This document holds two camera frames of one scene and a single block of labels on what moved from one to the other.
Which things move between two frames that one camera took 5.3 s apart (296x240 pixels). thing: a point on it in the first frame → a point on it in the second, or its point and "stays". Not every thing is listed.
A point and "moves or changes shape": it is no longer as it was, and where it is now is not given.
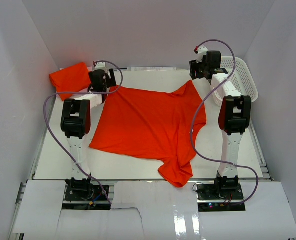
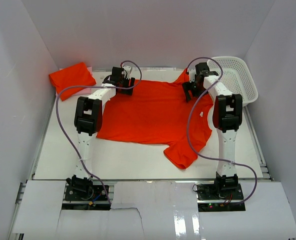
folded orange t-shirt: (70, 79) stays
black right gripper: (194, 66) → (189, 85)
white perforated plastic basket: (240, 76) stays
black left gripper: (110, 83) → (126, 81)
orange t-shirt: (153, 126) moves or changes shape
